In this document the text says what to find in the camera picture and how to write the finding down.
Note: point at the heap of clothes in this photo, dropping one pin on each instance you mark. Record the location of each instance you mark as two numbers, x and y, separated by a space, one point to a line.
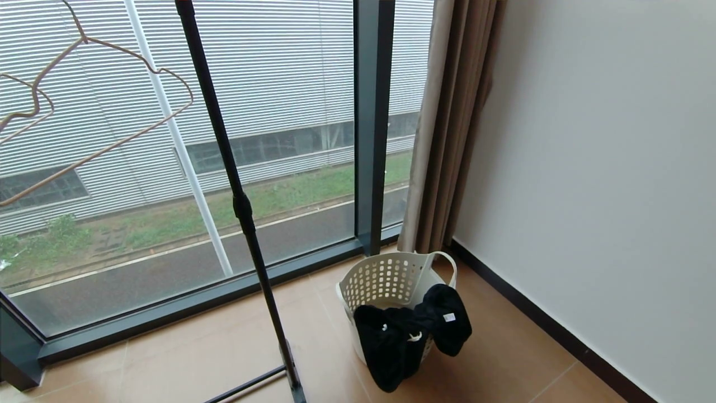
391 347

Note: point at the white laundry basket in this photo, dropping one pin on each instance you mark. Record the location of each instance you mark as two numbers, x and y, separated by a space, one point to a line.
386 280

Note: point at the black clothes rack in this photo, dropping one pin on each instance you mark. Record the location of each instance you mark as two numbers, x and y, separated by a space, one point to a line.
241 207

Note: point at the pink clothes hanger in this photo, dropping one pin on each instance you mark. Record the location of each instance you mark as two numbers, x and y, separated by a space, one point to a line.
85 39
36 98

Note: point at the window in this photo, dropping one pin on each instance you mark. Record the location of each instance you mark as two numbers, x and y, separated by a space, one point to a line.
373 112

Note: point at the beige curtain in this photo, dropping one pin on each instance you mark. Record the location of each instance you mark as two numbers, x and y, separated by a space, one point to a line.
447 140

